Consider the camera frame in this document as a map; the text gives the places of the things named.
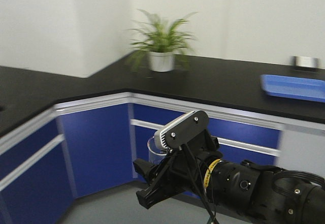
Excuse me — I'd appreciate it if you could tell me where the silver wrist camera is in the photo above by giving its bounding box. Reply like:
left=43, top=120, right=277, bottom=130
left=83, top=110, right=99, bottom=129
left=154, top=110, right=209, bottom=149

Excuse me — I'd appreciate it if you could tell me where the green potted plant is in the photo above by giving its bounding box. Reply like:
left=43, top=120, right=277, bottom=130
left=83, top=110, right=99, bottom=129
left=126, top=9, right=196, bottom=72

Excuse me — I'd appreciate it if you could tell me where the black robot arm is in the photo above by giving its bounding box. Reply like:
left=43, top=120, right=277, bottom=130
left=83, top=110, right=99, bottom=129
left=134, top=131, right=324, bottom=223

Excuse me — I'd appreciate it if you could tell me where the blue lab bench cabinet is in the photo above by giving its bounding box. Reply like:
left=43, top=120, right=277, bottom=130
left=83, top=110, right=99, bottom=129
left=55, top=92, right=324, bottom=197

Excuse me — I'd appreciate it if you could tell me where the blue plastic tray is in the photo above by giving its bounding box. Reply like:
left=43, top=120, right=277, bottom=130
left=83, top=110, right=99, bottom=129
left=260, top=74, right=324, bottom=103

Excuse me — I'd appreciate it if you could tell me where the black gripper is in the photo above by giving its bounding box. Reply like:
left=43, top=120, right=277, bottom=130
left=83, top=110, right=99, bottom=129
left=133, top=130, right=221, bottom=209

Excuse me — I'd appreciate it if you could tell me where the black camera cable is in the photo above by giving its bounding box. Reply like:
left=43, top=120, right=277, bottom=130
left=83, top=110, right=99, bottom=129
left=180, top=144, right=219, bottom=224

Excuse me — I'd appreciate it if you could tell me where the blue side bench cabinet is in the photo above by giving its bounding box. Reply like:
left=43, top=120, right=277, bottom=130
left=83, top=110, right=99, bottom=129
left=1, top=109, right=75, bottom=223

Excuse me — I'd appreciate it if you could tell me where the white wall power socket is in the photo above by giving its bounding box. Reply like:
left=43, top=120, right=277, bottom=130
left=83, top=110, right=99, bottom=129
left=292, top=56, right=319, bottom=71

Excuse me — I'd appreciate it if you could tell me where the clear glass beaker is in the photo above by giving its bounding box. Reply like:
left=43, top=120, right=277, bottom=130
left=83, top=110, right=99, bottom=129
left=147, top=136, right=170, bottom=165

